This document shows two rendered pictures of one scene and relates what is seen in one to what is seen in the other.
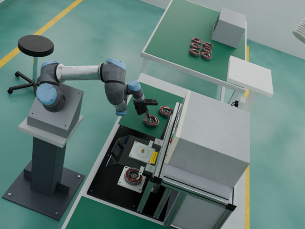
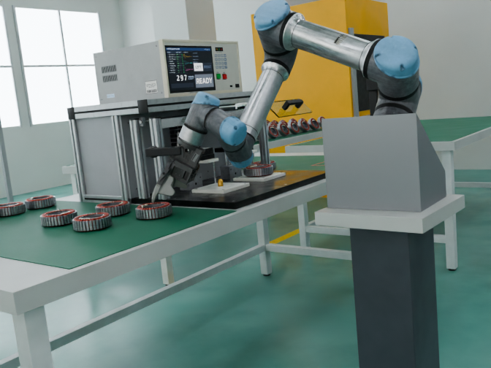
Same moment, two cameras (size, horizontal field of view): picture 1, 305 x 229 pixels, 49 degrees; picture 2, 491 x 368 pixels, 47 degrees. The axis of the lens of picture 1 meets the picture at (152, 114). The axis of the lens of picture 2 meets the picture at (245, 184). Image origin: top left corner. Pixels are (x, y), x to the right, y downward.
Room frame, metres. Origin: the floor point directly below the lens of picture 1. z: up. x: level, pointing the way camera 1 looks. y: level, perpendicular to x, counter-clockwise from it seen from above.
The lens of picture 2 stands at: (3.17, 1.27, 1.09)
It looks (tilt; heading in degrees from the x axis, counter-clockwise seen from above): 9 degrees down; 217
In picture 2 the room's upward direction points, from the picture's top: 5 degrees counter-clockwise
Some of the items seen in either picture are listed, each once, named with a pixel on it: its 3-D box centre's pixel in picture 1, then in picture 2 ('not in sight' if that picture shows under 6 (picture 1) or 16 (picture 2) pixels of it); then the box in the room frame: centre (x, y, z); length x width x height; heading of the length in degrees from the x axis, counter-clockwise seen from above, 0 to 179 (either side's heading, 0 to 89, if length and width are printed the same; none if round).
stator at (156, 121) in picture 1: (151, 121); (153, 210); (1.95, -0.01, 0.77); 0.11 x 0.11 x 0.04
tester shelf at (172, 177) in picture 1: (201, 149); (171, 104); (1.47, -0.34, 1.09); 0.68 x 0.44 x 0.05; 179
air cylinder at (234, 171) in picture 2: (155, 185); (230, 171); (1.35, -0.16, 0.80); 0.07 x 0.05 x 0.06; 179
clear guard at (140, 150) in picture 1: (140, 158); (261, 109); (1.30, -0.02, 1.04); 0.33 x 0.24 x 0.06; 89
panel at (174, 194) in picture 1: (181, 164); (188, 145); (1.47, -0.27, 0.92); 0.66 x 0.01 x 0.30; 179
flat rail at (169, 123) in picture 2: (163, 144); (214, 117); (1.48, -0.12, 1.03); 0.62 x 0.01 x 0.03; 179
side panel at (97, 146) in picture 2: not in sight; (100, 160); (1.80, -0.42, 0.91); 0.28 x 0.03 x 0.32; 89
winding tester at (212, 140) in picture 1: (209, 136); (169, 72); (1.46, -0.34, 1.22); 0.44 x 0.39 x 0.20; 179
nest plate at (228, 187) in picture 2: not in sight; (221, 188); (1.60, -0.02, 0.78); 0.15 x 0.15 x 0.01; 89
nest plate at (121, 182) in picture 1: (132, 179); (259, 176); (1.36, -0.02, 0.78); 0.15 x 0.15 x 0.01; 89
